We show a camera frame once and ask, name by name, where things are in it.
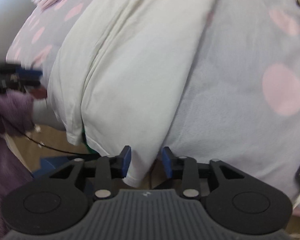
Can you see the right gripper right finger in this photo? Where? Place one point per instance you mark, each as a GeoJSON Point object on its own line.
{"type": "Point", "coordinates": [184, 169]}

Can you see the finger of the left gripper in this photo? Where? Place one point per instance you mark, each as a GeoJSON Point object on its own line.
{"type": "Point", "coordinates": [33, 91]}
{"type": "Point", "coordinates": [29, 73]}

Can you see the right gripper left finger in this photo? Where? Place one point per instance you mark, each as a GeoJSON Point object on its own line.
{"type": "Point", "coordinates": [109, 168]}

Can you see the cream white long-sleeve shirt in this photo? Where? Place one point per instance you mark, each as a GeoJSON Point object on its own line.
{"type": "Point", "coordinates": [119, 75]}

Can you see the blue object on floor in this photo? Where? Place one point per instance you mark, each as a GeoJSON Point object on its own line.
{"type": "Point", "coordinates": [50, 164]}

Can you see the grey pink-dotted bed cover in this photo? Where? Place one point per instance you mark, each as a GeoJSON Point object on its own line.
{"type": "Point", "coordinates": [241, 100]}

